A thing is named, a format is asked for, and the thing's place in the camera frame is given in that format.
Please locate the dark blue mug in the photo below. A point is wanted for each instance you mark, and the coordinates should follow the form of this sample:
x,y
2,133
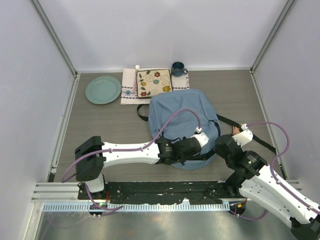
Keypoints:
x,y
178,69

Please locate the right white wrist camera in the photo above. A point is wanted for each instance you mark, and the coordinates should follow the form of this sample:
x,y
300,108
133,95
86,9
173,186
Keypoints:
x,y
244,137

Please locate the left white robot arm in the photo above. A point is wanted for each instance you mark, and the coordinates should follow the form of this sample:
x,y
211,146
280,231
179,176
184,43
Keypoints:
x,y
161,151

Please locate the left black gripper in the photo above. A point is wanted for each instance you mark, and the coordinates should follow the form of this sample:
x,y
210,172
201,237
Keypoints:
x,y
183,160

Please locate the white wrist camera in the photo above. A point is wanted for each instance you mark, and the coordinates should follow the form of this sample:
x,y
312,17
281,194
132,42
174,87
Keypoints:
x,y
201,137
244,137

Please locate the blue student backpack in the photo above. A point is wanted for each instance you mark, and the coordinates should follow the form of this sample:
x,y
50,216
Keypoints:
x,y
179,112

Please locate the square floral plate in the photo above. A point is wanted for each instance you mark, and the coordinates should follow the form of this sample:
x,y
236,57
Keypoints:
x,y
153,82

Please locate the slotted cable duct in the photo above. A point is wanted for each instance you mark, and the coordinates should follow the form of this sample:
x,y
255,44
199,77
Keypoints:
x,y
185,206

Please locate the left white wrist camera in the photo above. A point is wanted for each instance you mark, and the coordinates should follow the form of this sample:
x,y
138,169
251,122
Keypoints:
x,y
201,137

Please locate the white fork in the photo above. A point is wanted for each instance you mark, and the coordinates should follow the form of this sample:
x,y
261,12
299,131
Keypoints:
x,y
134,88

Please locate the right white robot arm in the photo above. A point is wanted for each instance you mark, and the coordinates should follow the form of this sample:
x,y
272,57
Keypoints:
x,y
254,179

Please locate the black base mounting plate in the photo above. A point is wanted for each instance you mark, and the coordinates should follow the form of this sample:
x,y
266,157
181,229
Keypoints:
x,y
165,192

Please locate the green round plate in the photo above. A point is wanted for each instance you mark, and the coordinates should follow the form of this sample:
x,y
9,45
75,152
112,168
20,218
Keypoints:
x,y
103,90

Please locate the white patterned placemat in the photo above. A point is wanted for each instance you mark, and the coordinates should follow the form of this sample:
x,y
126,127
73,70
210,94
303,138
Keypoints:
x,y
129,95

